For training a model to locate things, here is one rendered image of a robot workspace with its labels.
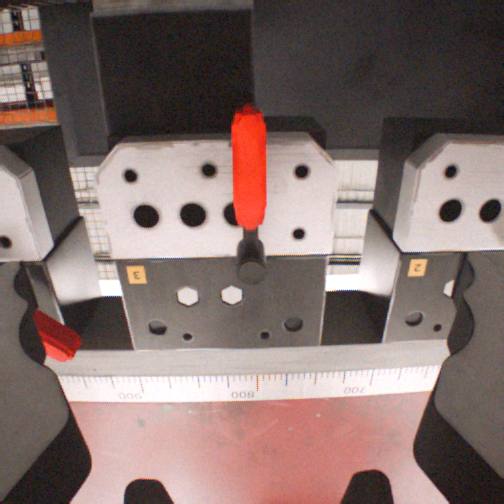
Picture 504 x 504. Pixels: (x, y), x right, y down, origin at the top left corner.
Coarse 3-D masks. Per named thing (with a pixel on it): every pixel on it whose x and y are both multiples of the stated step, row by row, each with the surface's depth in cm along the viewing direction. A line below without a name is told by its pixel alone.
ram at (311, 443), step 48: (96, 336) 32; (336, 336) 31; (96, 432) 35; (144, 432) 35; (192, 432) 35; (240, 432) 36; (288, 432) 36; (336, 432) 36; (384, 432) 37; (96, 480) 40; (192, 480) 40; (240, 480) 40; (288, 480) 40; (336, 480) 41
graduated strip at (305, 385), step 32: (64, 384) 32; (96, 384) 32; (128, 384) 32; (160, 384) 32; (192, 384) 32; (224, 384) 32; (256, 384) 32; (288, 384) 32; (320, 384) 33; (352, 384) 33; (384, 384) 33; (416, 384) 33
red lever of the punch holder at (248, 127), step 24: (240, 120) 18; (240, 144) 19; (264, 144) 19; (240, 168) 19; (264, 168) 19; (240, 192) 20; (264, 192) 20; (240, 216) 21; (264, 216) 21; (240, 240) 24; (240, 264) 22; (264, 264) 22
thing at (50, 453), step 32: (0, 288) 9; (32, 288) 11; (0, 320) 8; (32, 320) 8; (0, 352) 7; (32, 352) 8; (0, 384) 6; (32, 384) 6; (0, 416) 6; (32, 416) 6; (64, 416) 6; (0, 448) 5; (32, 448) 5; (64, 448) 6; (0, 480) 5; (32, 480) 5; (64, 480) 6
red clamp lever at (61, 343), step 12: (36, 312) 25; (48, 324) 25; (60, 324) 26; (48, 336) 24; (60, 336) 25; (72, 336) 26; (48, 348) 25; (60, 348) 25; (72, 348) 25; (60, 360) 25
